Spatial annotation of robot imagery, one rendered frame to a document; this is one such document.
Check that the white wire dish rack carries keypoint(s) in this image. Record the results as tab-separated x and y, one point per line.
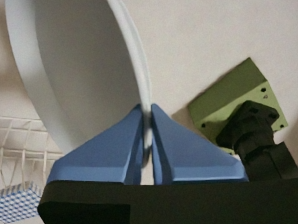
23	154

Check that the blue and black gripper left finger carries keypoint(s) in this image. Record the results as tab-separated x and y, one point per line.
109	156

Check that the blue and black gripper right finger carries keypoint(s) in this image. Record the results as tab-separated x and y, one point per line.
187	158

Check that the blue and white checkered cloth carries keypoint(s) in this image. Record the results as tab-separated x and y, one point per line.
17	204

